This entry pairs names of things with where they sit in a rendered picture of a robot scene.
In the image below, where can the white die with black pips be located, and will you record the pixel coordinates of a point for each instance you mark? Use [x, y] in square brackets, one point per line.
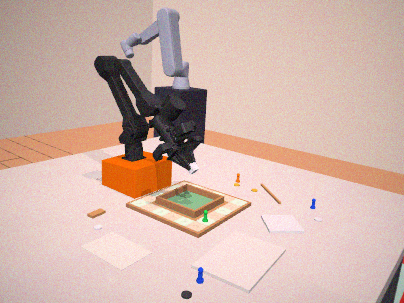
[194, 168]

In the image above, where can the ring of arrow squares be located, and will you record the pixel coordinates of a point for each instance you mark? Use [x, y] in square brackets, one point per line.
[191, 200]

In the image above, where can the green game pawn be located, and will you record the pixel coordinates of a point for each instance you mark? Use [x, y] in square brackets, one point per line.
[205, 216]

